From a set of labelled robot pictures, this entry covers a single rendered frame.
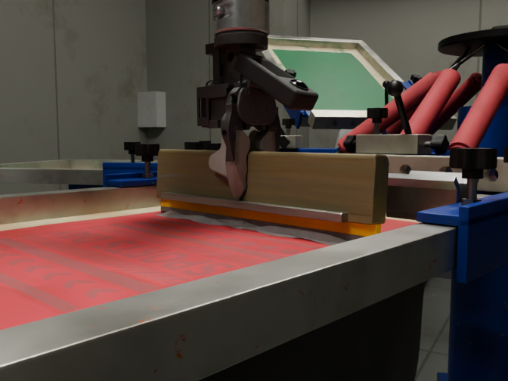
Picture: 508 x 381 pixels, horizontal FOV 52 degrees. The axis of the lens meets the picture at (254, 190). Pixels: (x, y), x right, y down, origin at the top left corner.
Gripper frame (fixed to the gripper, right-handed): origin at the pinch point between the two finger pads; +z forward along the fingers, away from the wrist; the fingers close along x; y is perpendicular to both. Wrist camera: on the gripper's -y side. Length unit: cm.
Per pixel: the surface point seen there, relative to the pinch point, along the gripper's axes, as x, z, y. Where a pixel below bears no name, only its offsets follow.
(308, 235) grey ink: 2.0, 4.6, -10.6
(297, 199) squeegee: 1.8, 0.5, -8.8
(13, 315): 36.5, 5.3, -12.5
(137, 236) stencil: 14.7, 4.8, 5.3
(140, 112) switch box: -215, -37, 337
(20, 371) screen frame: 43, 2, -28
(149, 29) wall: -227, -108, 338
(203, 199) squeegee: 3.1, 1.4, 6.5
